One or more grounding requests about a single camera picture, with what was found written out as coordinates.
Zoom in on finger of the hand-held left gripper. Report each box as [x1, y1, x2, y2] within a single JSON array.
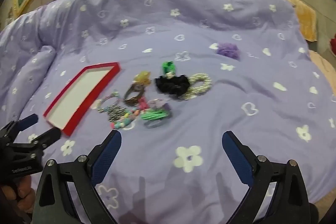
[[0, 114, 39, 138], [13, 126, 62, 151]]

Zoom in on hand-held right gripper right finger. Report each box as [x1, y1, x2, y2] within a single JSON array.
[[222, 131, 311, 224]]

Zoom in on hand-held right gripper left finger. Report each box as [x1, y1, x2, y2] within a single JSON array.
[[34, 130, 122, 224]]

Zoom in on colourful bead bracelet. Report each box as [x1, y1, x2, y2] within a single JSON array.
[[112, 106, 141, 130]]

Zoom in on red jewelry box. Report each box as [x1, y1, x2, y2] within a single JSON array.
[[43, 62, 121, 136]]

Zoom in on brown bracelet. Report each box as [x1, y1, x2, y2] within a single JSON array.
[[123, 82, 146, 107]]

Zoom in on green hair ties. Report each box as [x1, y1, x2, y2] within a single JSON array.
[[140, 106, 171, 121]]

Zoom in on white pearl bracelet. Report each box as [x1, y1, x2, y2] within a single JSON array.
[[181, 73, 213, 101]]

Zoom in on black scrunchie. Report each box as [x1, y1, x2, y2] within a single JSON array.
[[154, 74, 190, 97]]

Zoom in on green braided bracelet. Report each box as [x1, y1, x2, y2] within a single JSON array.
[[161, 61, 177, 79]]

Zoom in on person's left hand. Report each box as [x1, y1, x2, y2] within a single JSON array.
[[0, 176, 34, 224]]

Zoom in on yellow hair flower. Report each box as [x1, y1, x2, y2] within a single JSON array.
[[133, 71, 152, 85]]

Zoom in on purple scrunchie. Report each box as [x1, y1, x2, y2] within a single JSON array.
[[215, 42, 240, 60]]

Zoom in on peach cloth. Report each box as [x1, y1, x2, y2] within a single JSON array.
[[307, 49, 336, 98]]

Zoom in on purple flower print blanket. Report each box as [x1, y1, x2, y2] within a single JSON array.
[[0, 0, 336, 224]]

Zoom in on orange towel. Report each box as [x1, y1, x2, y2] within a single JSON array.
[[278, 0, 318, 42]]

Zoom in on silver chain bracelet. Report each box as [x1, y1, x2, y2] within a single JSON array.
[[97, 91, 126, 122]]

